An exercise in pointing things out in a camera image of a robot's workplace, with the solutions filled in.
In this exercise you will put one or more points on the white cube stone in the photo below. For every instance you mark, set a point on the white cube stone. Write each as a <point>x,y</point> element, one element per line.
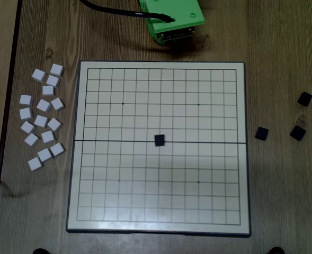
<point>27,127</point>
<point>26,113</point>
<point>53,80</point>
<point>41,121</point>
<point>54,124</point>
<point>48,136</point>
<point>57,149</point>
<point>44,105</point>
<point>26,100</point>
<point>57,103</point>
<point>56,70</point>
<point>44,154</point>
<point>48,90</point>
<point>31,139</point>
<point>38,75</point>
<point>35,163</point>

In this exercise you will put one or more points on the green camera mount plate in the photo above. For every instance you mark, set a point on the green camera mount plate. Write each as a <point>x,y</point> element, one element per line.
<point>179,13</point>

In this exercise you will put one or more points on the black cube stone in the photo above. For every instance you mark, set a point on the black cube stone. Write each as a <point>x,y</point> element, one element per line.
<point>298,132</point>
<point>304,99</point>
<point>261,133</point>
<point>159,140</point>

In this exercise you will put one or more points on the white folding go board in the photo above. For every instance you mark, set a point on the white folding go board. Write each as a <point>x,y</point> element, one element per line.
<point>145,172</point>

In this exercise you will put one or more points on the camera circuit board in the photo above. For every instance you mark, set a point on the camera circuit board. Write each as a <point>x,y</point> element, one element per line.
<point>177,34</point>

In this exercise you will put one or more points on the dark table edge trim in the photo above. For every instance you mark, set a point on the dark table edge trim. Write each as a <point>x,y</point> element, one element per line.
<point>11,66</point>

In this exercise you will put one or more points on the black stand foot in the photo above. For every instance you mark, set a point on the black stand foot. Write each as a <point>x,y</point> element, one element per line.
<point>276,251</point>
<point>40,251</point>

